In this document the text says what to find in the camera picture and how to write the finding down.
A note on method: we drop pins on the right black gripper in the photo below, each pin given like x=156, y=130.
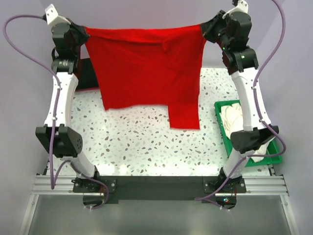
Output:
x=208, y=27

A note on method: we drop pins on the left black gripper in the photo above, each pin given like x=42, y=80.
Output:
x=81, y=31

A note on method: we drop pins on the red t-shirt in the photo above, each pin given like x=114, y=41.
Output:
x=150, y=67

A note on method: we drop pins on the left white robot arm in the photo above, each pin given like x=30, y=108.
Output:
x=56, y=135

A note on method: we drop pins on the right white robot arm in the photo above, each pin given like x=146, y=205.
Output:
x=243, y=66

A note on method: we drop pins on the folded black t-shirt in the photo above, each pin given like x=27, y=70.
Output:
x=87, y=78

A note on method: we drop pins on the white t-shirt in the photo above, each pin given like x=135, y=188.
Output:
x=230, y=118

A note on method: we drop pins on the green plastic bin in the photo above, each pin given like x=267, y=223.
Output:
x=244, y=141

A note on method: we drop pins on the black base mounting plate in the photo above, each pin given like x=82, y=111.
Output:
x=113, y=189

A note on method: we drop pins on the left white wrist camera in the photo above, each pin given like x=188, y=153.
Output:
x=53, y=17

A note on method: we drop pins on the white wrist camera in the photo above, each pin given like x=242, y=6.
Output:
x=53, y=17
x=239, y=6

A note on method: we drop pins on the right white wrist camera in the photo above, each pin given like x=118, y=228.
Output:
x=239, y=6

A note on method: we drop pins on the aluminium frame rail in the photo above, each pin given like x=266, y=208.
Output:
x=255, y=185

